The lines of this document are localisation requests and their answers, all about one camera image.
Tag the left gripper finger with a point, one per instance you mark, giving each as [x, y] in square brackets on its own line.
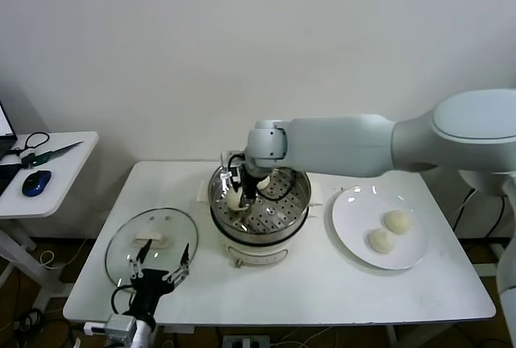
[185, 257]
[143, 252]

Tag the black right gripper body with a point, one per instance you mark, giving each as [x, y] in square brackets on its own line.
[250, 187]

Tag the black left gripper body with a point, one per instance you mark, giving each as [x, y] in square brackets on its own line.
[149, 287]

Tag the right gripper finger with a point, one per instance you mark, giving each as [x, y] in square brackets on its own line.
[247, 204]

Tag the white steamed baozi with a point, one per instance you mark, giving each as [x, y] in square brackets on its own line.
[234, 202]
[381, 240]
[264, 183]
[398, 222]

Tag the round glass pot lid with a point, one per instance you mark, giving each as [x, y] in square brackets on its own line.
[161, 223]

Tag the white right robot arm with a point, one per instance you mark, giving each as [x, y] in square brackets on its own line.
[342, 144]

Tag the stainless steel steamer basket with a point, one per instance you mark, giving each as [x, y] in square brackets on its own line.
[278, 211]

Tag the grey floor power strip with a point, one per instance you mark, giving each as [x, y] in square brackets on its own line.
[246, 341]

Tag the white side table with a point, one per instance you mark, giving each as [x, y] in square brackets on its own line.
[60, 187]

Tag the large white round plate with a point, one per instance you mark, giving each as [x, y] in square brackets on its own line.
[363, 215]

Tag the blue computer mouse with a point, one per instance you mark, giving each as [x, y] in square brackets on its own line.
[36, 183]

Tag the black laptop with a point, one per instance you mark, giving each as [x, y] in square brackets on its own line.
[6, 171]

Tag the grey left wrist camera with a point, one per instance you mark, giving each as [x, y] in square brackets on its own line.
[121, 328]

